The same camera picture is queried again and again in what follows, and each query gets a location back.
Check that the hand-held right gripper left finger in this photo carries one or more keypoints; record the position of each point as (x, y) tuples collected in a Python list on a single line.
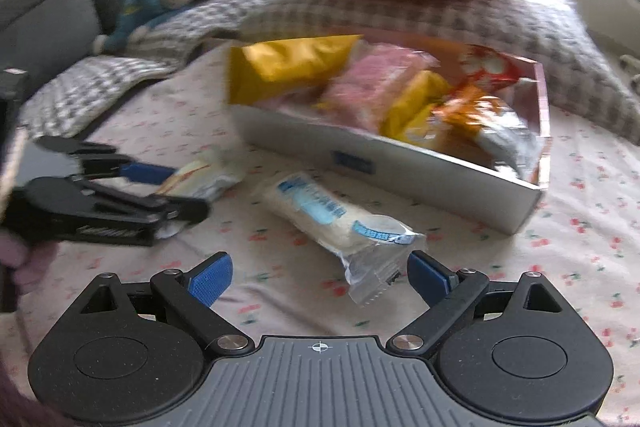
[(212, 279)]

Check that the long white blue snack packet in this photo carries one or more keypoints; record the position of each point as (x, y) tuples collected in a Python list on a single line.
[(325, 212)]

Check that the grey checkered folded quilt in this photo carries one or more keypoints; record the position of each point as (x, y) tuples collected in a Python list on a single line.
[(550, 22)]

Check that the person's left hand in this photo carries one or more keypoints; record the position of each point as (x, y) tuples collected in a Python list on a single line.
[(25, 264)]

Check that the yellow foil snack packet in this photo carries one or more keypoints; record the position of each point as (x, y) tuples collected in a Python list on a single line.
[(415, 102), (285, 64)]

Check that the blue monkey plush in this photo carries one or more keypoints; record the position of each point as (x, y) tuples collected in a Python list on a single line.
[(135, 14)]

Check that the orange white snack packet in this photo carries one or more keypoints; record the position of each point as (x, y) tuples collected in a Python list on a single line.
[(480, 117)]

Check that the pink cardboard box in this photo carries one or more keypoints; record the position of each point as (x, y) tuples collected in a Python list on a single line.
[(425, 177)]

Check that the pink snack packet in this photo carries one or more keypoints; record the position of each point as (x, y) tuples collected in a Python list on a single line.
[(375, 87)]

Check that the grey checkered sofa cover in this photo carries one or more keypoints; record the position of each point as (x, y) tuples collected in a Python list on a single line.
[(90, 82)]

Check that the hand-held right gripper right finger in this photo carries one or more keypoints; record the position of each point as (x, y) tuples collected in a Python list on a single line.
[(425, 279)]

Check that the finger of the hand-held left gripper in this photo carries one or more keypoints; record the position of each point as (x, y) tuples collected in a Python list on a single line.
[(145, 172), (150, 217)]

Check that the red white-printed snack packet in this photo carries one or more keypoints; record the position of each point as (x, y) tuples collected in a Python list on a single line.
[(485, 64)]

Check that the white yellow snack packet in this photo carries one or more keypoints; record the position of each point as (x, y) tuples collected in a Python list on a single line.
[(205, 177)]

